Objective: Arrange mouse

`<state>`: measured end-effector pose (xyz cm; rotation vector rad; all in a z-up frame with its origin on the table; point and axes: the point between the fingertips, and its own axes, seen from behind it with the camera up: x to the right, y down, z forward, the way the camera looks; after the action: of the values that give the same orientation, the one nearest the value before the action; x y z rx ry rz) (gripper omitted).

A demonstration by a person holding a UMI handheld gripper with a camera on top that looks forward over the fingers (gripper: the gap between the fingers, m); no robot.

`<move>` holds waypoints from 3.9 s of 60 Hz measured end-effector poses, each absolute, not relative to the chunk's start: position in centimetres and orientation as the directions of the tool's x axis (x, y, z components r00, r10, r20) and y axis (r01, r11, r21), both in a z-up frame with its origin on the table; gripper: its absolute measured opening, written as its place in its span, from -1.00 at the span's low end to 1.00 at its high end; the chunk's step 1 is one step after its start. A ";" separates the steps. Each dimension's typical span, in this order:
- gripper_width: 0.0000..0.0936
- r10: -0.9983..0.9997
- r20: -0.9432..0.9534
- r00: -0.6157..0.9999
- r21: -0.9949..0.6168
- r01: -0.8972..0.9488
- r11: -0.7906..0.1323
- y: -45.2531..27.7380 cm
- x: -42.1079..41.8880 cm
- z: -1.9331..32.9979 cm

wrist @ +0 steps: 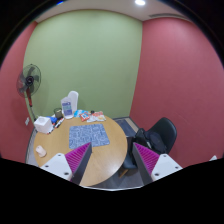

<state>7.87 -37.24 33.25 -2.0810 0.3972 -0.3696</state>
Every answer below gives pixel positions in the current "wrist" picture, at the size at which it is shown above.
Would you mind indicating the white tall container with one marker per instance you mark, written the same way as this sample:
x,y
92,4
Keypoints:
x,y
73,95

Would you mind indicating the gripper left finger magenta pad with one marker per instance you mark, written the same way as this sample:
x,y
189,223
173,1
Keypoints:
x,y
70,166

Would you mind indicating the clear plastic jug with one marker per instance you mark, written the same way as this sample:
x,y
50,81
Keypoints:
x,y
67,108

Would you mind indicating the white tissue box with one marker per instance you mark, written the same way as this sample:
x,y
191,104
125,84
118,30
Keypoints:
x,y
43,124

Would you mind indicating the patterned grey mouse pad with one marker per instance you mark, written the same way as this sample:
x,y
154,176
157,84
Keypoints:
x,y
94,133

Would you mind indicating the white wall socket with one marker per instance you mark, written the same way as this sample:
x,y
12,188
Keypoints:
x,y
27,121

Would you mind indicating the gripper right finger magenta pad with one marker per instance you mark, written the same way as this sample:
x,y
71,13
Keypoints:
x,y
152,166

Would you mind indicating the black standing fan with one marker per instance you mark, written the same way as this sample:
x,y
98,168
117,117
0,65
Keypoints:
x,y
28,82

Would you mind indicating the dark green cup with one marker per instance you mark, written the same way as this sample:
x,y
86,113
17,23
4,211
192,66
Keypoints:
x,y
58,113

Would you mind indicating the white computer mouse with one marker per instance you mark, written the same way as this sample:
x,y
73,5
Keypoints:
x,y
41,151

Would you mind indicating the ceiling light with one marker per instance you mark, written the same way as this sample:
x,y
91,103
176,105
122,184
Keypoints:
x,y
140,2

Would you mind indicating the round wooden table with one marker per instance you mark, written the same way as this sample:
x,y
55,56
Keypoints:
x,y
104,161

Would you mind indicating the white orange snack packet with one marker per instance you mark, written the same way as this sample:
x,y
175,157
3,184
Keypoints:
x,y
97,116

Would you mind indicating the red snack packet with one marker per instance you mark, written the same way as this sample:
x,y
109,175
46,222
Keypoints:
x,y
84,116

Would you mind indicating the black backpack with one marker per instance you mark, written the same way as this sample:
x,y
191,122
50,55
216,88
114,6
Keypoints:
x,y
151,140

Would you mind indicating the blue small packet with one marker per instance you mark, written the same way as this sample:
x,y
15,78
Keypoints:
x,y
53,119

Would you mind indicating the red black marker pen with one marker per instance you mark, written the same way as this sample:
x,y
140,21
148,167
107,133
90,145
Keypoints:
x,y
58,124

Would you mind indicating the black chair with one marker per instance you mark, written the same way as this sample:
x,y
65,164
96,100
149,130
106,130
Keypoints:
x,y
165,128

